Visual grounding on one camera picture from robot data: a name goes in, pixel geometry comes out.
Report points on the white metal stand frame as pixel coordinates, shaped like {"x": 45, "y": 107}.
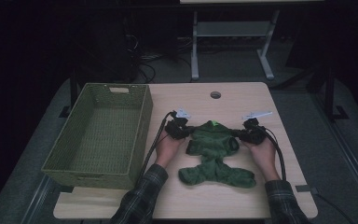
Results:
{"x": 194, "y": 62}

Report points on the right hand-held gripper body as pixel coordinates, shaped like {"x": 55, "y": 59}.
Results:
{"x": 254, "y": 135}

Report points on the grey tape piece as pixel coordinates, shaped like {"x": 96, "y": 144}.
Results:
{"x": 304, "y": 188}

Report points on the black metal stand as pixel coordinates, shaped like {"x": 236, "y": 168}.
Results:
{"x": 329, "y": 93}

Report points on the green fleece pet garment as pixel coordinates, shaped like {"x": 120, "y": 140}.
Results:
{"x": 213, "y": 146}

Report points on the person's right hand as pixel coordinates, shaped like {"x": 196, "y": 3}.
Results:
{"x": 262, "y": 155}

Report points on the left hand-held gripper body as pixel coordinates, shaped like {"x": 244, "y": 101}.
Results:
{"x": 175, "y": 129}

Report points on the black metal table leg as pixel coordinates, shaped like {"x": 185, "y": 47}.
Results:
{"x": 73, "y": 93}

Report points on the person's left hand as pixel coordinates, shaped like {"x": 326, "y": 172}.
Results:
{"x": 166, "y": 149}

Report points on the green woven basket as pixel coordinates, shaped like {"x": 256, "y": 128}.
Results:
{"x": 99, "y": 140}

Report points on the metal floor rail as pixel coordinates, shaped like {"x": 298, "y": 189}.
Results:
{"x": 37, "y": 199}
{"x": 354, "y": 174}

